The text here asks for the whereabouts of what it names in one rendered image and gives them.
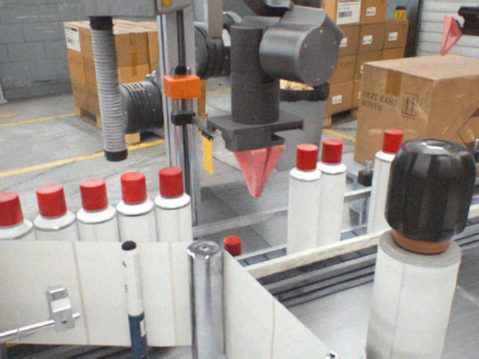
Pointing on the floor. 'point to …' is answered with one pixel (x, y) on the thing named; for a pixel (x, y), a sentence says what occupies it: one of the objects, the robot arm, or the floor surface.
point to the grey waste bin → (315, 111)
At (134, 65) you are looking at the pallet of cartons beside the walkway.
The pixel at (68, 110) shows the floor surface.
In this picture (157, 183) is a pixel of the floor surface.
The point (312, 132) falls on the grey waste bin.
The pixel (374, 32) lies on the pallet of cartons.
